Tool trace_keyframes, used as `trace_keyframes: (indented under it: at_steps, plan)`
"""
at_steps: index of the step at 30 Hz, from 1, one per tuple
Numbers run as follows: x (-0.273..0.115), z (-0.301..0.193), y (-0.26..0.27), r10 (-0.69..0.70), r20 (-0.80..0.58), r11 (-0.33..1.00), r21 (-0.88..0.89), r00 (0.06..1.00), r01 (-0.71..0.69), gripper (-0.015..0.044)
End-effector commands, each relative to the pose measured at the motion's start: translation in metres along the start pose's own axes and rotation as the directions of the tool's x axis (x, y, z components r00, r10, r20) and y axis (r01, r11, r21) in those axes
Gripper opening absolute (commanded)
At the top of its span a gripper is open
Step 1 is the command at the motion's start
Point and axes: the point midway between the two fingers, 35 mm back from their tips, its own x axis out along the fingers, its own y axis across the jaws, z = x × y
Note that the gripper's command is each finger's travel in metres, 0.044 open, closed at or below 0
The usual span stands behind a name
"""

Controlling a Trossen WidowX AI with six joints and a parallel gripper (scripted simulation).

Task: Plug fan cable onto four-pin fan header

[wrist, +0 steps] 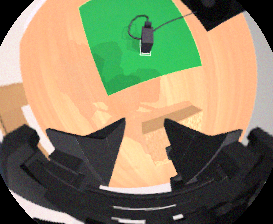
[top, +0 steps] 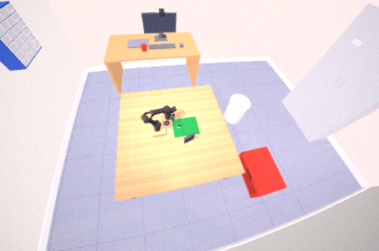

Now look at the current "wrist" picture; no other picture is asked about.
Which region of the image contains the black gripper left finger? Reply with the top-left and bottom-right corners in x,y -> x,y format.
46,119 -> 127,186

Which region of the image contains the black fan cable with plug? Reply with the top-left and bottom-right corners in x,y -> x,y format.
128,15 -> 176,53

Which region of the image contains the green circuit board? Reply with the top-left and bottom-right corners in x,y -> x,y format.
79,0 -> 203,96

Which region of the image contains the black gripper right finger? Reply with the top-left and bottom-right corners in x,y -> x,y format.
164,117 -> 244,185

